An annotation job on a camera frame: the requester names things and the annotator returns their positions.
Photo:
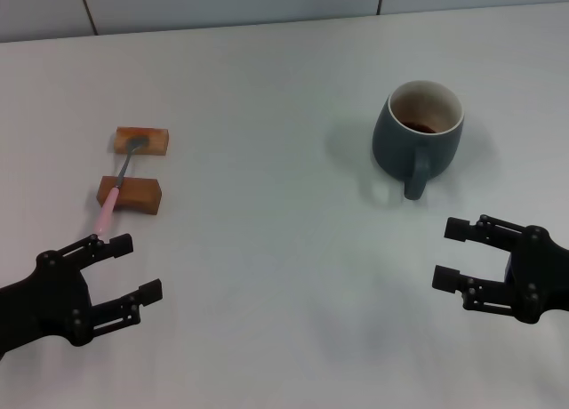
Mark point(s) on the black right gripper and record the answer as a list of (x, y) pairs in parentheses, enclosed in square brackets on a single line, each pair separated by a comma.
[(544, 275)]

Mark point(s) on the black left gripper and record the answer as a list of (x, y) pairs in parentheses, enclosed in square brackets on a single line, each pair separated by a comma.
[(49, 293)]

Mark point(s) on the grey ceramic cup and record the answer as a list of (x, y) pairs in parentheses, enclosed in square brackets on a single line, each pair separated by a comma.
[(395, 146)]

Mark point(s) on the dark arched wooden block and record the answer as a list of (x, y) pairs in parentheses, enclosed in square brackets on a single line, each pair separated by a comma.
[(142, 195)]

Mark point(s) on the light wooden block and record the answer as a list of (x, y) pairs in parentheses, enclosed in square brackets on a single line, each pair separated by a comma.
[(157, 142)]

